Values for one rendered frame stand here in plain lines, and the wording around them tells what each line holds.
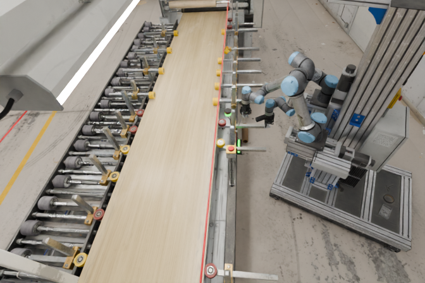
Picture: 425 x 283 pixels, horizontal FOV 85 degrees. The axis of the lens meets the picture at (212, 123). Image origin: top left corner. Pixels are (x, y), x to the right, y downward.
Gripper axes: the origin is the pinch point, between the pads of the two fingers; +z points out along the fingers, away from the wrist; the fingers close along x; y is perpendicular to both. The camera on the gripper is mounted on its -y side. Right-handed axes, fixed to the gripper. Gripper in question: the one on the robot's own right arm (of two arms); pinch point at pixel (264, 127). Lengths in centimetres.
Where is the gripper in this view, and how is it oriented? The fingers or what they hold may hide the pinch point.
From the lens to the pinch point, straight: 234.6
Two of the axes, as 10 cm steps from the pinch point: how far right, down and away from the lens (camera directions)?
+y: 9.9, 0.0, -1.2
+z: 0.9, 6.6, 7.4
